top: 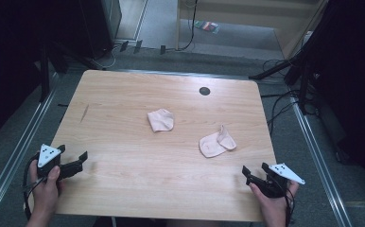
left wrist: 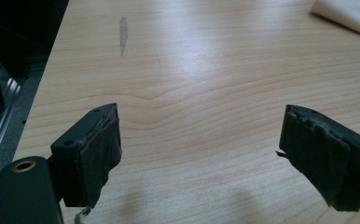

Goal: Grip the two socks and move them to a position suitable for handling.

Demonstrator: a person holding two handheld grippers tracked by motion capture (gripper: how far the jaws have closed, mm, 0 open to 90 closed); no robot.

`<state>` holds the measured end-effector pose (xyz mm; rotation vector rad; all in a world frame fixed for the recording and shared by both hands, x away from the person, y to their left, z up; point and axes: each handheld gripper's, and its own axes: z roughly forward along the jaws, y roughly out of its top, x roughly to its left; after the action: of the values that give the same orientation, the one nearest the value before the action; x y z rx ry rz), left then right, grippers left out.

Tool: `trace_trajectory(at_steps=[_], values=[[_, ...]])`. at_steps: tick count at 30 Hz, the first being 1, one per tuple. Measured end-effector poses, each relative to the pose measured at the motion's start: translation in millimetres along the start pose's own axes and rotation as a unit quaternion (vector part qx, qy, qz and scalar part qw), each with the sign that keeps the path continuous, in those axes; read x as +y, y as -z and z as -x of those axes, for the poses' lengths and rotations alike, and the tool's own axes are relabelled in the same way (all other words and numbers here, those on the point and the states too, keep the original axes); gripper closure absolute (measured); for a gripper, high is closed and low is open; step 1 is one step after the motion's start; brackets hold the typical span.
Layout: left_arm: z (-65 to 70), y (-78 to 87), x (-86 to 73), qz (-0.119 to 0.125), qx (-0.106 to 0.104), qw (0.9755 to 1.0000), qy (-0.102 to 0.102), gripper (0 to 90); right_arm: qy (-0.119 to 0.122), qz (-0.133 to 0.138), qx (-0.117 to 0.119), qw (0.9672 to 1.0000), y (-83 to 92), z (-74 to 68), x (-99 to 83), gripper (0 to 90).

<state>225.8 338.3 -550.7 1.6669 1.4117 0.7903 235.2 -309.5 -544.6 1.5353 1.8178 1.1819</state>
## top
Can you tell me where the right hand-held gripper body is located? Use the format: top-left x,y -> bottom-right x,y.
260,162 -> 306,200

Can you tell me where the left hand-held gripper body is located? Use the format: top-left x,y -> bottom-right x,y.
36,144 -> 65,182

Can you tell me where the pink sock with raised cuff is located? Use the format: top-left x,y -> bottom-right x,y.
198,124 -> 237,159

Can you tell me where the person's right hand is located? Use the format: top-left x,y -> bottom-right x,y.
249,181 -> 300,221

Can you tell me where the person's left hand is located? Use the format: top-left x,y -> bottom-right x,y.
28,160 -> 65,219

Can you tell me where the black upright stand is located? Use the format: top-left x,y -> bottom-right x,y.
38,43 -> 51,104

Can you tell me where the dark curtain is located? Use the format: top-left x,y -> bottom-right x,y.
307,0 -> 365,192
0,0 -> 89,148

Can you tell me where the black metal stand with legs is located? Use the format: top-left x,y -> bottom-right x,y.
248,29 -> 318,115

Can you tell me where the black cabinet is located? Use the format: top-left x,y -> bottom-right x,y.
78,0 -> 123,61

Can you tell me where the colourful packet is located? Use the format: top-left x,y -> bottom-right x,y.
193,20 -> 221,35

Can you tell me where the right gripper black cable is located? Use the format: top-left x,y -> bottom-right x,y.
283,185 -> 296,227

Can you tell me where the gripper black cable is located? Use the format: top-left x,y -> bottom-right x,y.
283,185 -> 296,227
21,153 -> 47,221

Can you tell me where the metal floor rail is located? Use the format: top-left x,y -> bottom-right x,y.
0,73 -> 61,227
289,94 -> 354,227

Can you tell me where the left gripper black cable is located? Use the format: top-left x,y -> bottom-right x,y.
21,153 -> 47,221

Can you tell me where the long black floor cable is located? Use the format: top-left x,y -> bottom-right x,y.
260,89 -> 302,136

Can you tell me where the white cable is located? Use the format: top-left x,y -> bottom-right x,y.
92,43 -> 122,72

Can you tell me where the looped black floor cable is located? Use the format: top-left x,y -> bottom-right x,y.
261,58 -> 295,79

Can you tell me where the beige wooden furniture frame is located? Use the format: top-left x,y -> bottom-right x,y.
175,0 -> 330,61

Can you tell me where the black hanging cable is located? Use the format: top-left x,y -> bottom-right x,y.
166,0 -> 200,53

